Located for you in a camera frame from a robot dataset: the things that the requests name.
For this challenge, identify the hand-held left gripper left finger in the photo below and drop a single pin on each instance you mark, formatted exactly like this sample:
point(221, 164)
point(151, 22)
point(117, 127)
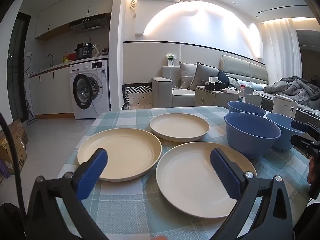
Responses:
point(92, 173)

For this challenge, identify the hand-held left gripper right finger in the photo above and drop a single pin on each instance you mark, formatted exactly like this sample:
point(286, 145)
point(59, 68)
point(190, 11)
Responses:
point(225, 175)

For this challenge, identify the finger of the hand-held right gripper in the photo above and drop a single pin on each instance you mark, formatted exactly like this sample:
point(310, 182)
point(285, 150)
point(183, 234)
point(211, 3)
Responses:
point(301, 126)
point(302, 142)

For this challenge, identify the blue bowl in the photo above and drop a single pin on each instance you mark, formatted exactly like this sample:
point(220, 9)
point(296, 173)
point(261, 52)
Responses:
point(282, 127)
point(246, 107)
point(250, 135)

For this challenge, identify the cream plate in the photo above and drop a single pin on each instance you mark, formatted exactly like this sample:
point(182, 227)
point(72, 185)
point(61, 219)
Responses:
point(125, 152)
point(192, 180)
point(178, 126)

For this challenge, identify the person's right hand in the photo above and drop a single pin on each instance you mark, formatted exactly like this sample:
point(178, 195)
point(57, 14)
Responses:
point(312, 172)

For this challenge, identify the white electric kettle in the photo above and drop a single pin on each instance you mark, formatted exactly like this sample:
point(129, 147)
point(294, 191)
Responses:
point(282, 107)

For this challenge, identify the grey duvet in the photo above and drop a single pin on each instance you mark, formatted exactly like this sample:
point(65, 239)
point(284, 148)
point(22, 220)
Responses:
point(292, 90)

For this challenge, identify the green checked tablecloth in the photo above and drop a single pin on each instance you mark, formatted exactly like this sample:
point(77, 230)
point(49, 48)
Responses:
point(132, 205)

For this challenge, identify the grey tissue box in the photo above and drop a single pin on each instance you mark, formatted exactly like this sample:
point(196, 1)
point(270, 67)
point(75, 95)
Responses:
point(249, 90)

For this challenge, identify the plastic water bottle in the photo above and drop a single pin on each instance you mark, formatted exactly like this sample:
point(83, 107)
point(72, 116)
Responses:
point(241, 95)

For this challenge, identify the grey side cabinet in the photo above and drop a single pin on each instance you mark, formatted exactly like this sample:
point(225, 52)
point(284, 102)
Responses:
point(212, 98)

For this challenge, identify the bed with padded headboard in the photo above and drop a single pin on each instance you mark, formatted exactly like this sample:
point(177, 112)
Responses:
point(250, 67)

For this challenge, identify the white curtain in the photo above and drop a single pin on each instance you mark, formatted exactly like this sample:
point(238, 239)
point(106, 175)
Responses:
point(282, 50)

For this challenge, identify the white washing machine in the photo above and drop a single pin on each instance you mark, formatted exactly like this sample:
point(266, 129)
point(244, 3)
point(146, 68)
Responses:
point(97, 90)

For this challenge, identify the floor mop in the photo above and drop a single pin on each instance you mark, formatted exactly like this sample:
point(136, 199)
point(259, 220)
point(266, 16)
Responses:
point(30, 115)

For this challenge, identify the brown patterned box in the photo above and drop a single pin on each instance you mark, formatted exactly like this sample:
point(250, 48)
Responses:
point(18, 130)

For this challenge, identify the cardboard box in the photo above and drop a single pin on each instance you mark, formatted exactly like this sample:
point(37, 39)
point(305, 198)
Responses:
point(6, 152)

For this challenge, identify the black box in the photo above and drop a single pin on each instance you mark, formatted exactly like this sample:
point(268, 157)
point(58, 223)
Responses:
point(213, 86)

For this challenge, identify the kitchen counter cabinet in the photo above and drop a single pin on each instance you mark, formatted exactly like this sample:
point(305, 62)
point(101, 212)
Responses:
point(55, 92)

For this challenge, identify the navy clothes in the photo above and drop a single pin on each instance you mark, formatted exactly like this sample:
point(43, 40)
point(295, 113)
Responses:
point(223, 76)

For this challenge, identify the dark grey pillow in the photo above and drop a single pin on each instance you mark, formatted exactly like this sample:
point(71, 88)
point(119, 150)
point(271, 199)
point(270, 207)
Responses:
point(205, 76)

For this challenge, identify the grey sofa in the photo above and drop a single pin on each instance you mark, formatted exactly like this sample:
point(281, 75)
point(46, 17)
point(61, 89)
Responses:
point(162, 90)

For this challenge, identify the light grey pillow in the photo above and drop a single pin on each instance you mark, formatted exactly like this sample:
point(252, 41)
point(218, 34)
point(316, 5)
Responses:
point(186, 76)

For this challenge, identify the kitchen faucet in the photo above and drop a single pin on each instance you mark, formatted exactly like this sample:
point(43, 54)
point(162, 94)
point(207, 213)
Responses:
point(51, 60)

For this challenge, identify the black pressure cooker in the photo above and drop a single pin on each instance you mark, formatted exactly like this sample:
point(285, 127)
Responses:
point(84, 51)

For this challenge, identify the dark glass door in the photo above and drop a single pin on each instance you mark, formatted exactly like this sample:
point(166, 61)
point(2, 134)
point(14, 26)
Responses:
point(17, 67)

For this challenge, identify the range hood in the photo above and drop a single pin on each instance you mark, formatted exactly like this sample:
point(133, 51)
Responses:
point(90, 22)

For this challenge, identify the white wall cabinets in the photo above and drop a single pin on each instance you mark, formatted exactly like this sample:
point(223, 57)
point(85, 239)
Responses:
point(65, 12)

